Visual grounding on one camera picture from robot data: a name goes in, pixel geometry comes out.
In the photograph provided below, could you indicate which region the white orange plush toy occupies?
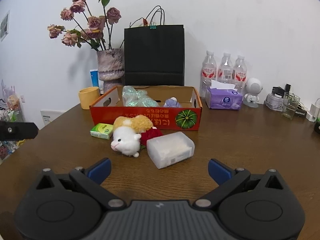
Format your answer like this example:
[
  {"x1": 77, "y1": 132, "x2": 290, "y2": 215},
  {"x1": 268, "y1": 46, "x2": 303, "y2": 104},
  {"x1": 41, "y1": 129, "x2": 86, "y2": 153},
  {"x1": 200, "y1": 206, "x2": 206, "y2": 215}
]
[{"x1": 111, "y1": 115, "x2": 156, "y2": 158}]

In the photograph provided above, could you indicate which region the wall poster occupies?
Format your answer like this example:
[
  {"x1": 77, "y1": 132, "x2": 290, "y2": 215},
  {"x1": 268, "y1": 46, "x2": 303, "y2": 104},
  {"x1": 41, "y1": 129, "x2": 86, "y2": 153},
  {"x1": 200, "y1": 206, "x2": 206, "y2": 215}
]
[{"x1": 0, "y1": 11, "x2": 10, "y2": 41}]

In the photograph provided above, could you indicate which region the purple drawstring pouch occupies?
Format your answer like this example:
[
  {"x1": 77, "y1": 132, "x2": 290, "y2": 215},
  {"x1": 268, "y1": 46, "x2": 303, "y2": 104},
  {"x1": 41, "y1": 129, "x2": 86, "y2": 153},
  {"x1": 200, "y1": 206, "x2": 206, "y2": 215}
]
[{"x1": 163, "y1": 97, "x2": 181, "y2": 108}]

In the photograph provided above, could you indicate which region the green binder clip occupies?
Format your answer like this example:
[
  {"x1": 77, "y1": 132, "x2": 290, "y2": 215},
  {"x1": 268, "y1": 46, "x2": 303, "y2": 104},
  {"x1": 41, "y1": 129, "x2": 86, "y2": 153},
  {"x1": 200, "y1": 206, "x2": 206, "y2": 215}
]
[{"x1": 150, "y1": 22, "x2": 157, "y2": 29}]

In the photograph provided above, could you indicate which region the black patterned box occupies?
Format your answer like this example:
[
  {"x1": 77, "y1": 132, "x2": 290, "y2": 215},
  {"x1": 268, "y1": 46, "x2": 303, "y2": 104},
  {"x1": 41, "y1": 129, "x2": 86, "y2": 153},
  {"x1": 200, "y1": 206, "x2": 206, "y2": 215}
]
[{"x1": 314, "y1": 118, "x2": 320, "y2": 134}]

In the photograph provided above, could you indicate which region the iridescent plastic bag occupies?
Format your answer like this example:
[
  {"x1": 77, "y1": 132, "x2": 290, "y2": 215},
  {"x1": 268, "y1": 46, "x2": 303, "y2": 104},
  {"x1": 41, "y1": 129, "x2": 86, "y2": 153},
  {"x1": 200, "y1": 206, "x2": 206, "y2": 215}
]
[{"x1": 122, "y1": 86, "x2": 159, "y2": 107}]

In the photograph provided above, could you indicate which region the middle water bottle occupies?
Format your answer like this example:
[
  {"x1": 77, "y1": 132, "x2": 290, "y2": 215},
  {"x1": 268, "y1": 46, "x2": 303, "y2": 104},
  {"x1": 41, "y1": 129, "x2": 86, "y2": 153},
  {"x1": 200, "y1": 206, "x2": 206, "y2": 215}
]
[{"x1": 217, "y1": 53, "x2": 233, "y2": 83}]

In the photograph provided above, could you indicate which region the yellow mug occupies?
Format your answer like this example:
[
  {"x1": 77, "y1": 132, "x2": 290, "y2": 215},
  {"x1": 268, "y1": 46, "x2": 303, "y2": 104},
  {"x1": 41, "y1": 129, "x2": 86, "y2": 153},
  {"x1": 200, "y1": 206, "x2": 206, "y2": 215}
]
[{"x1": 78, "y1": 87, "x2": 100, "y2": 110}]

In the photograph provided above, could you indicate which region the black paper bag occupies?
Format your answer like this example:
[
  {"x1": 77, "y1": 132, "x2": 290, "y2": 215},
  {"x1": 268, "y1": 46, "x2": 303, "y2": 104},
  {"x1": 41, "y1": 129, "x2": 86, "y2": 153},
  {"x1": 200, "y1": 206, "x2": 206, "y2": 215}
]
[{"x1": 124, "y1": 4, "x2": 186, "y2": 87}]

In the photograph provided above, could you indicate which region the orange cardboard box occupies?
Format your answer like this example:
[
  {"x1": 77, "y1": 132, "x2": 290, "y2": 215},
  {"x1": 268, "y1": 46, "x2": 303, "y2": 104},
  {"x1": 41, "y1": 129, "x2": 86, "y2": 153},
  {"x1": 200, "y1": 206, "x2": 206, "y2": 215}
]
[{"x1": 89, "y1": 86, "x2": 202, "y2": 131}]

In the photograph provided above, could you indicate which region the green tissue packet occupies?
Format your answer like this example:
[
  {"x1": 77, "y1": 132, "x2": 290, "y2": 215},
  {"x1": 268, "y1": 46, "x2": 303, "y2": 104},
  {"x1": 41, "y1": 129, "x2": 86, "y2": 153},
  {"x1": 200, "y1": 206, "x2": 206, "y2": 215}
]
[{"x1": 90, "y1": 123, "x2": 113, "y2": 140}]

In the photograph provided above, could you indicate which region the white charger adapter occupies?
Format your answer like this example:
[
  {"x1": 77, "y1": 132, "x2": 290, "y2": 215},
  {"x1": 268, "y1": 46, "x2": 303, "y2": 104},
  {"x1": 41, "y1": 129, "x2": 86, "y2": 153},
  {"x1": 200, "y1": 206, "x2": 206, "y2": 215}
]
[{"x1": 306, "y1": 98, "x2": 320, "y2": 122}]

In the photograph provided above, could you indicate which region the translucent plastic box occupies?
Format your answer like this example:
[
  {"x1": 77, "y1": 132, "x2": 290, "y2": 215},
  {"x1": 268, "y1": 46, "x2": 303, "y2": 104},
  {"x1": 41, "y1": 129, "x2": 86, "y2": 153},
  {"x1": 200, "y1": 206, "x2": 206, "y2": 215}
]
[{"x1": 146, "y1": 132, "x2": 195, "y2": 169}]

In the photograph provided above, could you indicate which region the white robot figurine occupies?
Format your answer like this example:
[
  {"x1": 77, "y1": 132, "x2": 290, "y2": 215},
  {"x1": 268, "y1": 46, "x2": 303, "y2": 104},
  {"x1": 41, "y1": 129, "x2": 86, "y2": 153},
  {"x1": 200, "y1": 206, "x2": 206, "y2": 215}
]
[{"x1": 243, "y1": 77, "x2": 263, "y2": 108}]

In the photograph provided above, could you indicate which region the pink ceramic vase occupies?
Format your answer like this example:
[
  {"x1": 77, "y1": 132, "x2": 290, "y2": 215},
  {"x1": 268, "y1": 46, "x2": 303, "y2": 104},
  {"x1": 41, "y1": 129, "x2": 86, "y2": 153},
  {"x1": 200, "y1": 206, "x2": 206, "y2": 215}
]
[{"x1": 97, "y1": 49, "x2": 125, "y2": 93}]

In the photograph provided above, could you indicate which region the clear glass cup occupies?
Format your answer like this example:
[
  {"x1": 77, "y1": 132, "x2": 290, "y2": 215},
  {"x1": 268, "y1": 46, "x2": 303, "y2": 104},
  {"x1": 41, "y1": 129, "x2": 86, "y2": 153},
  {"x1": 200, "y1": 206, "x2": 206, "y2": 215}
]
[{"x1": 282, "y1": 92, "x2": 300, "y2": 120}]

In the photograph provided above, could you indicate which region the blue white tube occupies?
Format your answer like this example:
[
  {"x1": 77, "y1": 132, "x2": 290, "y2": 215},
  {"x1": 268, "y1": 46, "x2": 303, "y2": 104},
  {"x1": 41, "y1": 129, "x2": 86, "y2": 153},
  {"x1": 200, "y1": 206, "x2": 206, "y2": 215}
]
[{"x1": 90, "y1": 69, "x2": 99, "y2": 87}]

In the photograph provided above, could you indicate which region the purple tissue pack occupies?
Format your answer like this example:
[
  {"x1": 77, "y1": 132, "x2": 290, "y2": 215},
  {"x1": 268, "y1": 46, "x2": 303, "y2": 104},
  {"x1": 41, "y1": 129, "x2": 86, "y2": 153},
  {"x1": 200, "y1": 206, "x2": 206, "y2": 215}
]
[{"x1": 205, "y1": 80, "x2": 242, "y2": 111}]

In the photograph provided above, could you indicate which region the cluttered storage rack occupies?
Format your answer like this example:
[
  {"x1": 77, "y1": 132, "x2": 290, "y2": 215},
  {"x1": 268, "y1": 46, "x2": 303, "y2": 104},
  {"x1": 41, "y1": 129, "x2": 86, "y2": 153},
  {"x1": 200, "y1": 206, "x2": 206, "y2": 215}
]
[{"x1": 1, "y1": 80, "x2": 25, "y2": 162}]

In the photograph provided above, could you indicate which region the dried pink rose bouquet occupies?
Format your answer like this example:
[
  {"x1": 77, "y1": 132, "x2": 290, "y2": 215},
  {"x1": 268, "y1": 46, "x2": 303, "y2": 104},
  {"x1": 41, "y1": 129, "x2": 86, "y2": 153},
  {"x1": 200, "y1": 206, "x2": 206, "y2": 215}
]
[{"x1": 47, "y1": 0, "x2": 121, "y2": 51}]

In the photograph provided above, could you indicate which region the red rose flower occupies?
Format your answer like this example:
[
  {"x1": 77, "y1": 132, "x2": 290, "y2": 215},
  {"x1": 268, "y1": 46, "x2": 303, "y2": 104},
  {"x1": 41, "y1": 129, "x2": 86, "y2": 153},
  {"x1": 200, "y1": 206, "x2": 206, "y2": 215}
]
[{"x1": 140, "y1": 127, "x2": 163, "y2": 150}]

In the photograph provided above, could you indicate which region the water bottle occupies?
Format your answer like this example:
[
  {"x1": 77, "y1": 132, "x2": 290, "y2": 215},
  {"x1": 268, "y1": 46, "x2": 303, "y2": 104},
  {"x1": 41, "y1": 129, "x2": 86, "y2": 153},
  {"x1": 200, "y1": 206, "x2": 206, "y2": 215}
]
[
  {"x1": 233, "y1": 55, "x2": 247, "y2": 93},
  {"x1": 200, "y1": 51, "x2": 217, "y2": 98},
  {"x1": 217, "y1": 53, "x2": 233, "y2": 83}
]

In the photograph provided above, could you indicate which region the left water bottle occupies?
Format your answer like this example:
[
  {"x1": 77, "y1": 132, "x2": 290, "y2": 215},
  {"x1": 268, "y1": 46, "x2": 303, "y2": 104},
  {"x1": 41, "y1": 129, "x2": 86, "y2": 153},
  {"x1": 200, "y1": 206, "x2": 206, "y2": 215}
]
[{"x1": 200, "y1": 51, "x2": 217, "y2": 98}]

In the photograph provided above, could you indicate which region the right water bottle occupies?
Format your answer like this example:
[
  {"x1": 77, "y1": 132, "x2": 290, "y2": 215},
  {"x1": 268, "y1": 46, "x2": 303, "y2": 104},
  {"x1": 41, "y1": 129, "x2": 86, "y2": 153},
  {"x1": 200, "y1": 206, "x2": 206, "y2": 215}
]
[{"x1": 233, "y1": 55, "x2": 247, "y2": 93}]

